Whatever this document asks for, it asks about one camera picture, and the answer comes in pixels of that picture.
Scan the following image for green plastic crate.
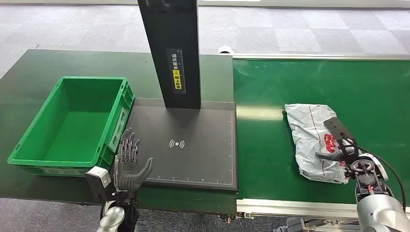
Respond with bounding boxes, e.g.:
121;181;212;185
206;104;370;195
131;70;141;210
7;75;135;178

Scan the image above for yellow and black column label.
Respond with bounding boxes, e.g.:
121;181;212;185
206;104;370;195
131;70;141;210
166;48;187;95

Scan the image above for white plastic mailer package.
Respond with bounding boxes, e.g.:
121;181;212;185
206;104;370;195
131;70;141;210
284;103;357;185

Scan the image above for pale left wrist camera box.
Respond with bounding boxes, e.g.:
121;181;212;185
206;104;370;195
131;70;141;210
85;166;113;204

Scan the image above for black scanner base plate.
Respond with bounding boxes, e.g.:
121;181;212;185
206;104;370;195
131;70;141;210
123;97;239;193

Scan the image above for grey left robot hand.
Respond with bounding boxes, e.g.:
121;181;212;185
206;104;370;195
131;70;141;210
114;127;155;193

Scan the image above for silver conveyor frame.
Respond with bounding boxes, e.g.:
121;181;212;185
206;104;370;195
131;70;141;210
232;53;410;221

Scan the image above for dark green table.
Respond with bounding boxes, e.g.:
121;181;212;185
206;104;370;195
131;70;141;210
0;49;238;216

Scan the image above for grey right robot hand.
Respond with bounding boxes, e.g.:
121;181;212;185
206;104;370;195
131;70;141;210
315;116;359;163

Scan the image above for black scanner column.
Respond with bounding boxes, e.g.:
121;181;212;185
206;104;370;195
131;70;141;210
137;0;202;110

